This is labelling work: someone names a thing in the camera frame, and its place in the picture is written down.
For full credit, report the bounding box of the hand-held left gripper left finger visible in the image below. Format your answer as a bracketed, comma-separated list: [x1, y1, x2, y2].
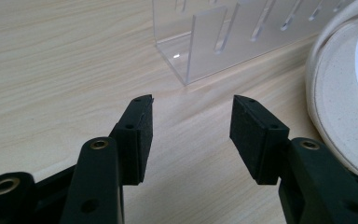
[59, 94, 155, 224]

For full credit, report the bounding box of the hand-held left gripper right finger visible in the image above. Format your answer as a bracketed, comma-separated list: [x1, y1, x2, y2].
[228, 94, 358, 224]

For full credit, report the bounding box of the cream speckled ceramic plate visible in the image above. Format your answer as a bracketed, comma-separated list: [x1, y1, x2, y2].
[304, 0, 358, 183]

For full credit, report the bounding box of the clear acrylic slotted rack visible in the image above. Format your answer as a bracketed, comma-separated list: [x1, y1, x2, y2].
[151, 0, 356, 87]

